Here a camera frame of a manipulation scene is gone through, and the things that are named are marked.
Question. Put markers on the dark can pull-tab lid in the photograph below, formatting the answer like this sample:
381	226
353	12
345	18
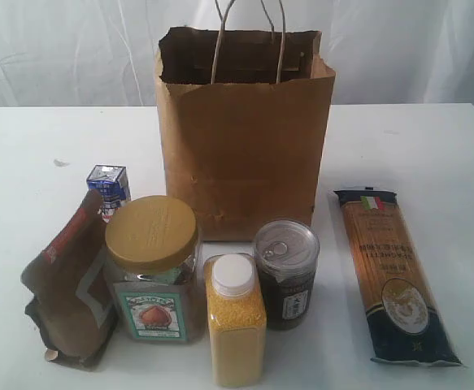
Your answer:
286	254

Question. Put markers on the brown paper shopping bag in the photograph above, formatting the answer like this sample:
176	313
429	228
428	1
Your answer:
242	116

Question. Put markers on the yellow millet bottle white cap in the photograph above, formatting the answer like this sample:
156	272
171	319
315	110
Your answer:
236	318

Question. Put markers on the clear jar gold lid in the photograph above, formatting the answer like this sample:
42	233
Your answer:
153	247

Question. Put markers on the blue white milk carton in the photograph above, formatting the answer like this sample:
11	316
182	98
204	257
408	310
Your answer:
112	183

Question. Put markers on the small paper scrap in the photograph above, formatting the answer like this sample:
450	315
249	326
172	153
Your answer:
59	163

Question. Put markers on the brown kraft coffee pouch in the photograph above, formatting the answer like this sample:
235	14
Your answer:
72	306

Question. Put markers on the spaghetti packet dark blue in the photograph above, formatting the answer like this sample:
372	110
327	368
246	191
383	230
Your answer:
404	323

